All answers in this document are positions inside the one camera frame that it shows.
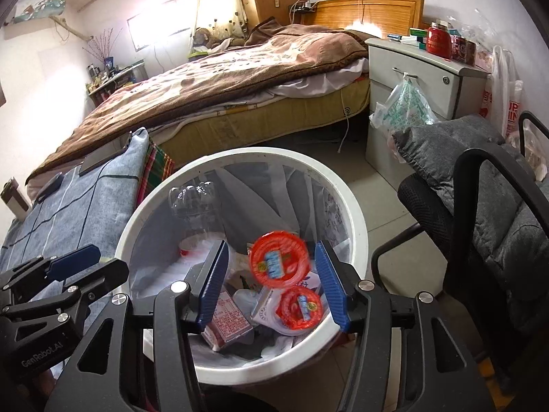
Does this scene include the vase with dry branches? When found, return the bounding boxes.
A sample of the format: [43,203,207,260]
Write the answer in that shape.
[83,28,123,73]

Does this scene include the clear plastic bottle red label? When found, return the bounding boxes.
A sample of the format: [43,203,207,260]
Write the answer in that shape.
[167,181,226,241]

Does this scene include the air conditioner pipe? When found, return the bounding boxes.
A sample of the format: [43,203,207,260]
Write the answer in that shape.
[49,15,93,41]

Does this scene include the blue checked table cloth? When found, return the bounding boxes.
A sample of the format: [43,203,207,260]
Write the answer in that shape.
[0,128,151,275]

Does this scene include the bed with brown blanket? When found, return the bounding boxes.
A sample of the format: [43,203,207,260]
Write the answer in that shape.
[26,19,370,181]

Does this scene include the dark red can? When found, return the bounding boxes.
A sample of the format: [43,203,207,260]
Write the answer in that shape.
[450,34,477,67]

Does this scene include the black smartphone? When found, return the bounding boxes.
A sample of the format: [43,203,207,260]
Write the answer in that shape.
[78,137,131,176]

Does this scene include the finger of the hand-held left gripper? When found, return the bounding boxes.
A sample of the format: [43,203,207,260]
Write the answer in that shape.
[0,244,102,295]
[9,257,130,323]

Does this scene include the pink strawberry print carton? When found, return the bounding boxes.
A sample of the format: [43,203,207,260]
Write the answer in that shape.
[201,289,254,350]

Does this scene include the white charging cable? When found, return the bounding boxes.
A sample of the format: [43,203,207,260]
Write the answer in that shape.
[339,90,357,153]

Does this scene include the white plastic bag red print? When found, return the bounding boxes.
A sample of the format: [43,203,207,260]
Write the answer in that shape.
[478,45,526,138]

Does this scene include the patterned window curtain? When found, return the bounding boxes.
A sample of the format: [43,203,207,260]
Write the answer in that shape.
[191,0,249,41]

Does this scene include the red jar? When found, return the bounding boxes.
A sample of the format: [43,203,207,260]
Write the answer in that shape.
[426,21,453,58]

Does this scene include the dark blue glasses case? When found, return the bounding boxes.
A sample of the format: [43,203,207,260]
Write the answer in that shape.
[36,173,65,204]

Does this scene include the wall air conditioner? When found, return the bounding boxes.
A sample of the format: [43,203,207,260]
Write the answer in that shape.
[9,0,67,24]

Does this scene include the striped colourful cloth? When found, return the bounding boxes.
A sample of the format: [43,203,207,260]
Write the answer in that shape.
[136,139,176,207]

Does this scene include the white nightstand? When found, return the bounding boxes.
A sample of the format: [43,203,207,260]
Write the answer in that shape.
[365,38,490,192]

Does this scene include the white round trash bin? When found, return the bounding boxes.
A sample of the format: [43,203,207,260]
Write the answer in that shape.
[115,147,367,376]

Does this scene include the grey cushion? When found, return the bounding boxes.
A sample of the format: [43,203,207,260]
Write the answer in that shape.
[392,115,549,335]

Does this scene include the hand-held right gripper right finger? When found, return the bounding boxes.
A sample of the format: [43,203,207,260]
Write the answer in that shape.
[314,240,496,412]

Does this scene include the cluttered shelf desk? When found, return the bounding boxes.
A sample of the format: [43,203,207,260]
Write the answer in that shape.
[86,62,149,106]

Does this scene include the green boxes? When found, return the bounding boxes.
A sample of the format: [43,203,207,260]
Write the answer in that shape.
[407,28,430,48]

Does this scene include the bed mattress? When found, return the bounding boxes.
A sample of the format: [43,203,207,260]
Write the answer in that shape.
[148,79,372,172]

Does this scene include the green print plastic bag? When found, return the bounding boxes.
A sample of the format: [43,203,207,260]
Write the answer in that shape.
[369,73,438,138]

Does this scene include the black office chair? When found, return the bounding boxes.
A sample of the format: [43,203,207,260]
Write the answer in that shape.
[371,112,549,396]

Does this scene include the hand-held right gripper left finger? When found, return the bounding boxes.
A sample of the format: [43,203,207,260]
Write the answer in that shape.
[45,239,230,412]

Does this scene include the bright window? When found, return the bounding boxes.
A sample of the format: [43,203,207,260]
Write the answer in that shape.
[127,0,198,52]

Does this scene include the red lid round container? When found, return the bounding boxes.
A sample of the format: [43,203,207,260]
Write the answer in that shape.
[249,231,310,287]
[277,287,324,334]

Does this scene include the wooden bed headboard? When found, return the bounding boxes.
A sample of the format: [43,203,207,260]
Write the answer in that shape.
[315,0,425,39]

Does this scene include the brown plush toy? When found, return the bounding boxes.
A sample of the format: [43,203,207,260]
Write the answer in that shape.
[187,28,245,58]

